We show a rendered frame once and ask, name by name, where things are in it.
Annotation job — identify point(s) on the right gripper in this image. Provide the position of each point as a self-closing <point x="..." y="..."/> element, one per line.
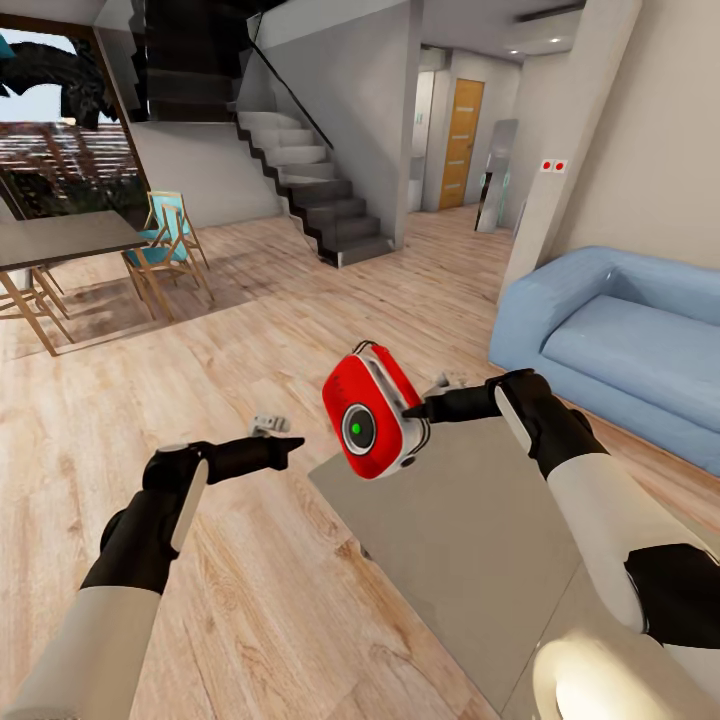
<point x="452" y="407"/>

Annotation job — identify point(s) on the radio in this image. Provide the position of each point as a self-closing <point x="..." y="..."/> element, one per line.
<point x="372" y="394"/>

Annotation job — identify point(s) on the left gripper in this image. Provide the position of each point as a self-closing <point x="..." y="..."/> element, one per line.
<point x="258" y="453"/>

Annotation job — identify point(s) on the stairs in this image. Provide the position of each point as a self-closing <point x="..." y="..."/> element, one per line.
<point x="201" y="61"/>

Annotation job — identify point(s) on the breakfast table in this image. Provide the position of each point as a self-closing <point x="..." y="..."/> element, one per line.
<point x="28" y="243"/>

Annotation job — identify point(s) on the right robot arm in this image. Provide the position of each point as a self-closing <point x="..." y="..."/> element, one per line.
<point x="654" y="575"/>

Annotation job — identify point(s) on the door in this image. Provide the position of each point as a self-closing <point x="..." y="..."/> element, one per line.
<point x="467" y="100"/>

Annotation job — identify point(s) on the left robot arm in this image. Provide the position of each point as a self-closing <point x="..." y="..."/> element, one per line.
<point x="90" y="667"/>

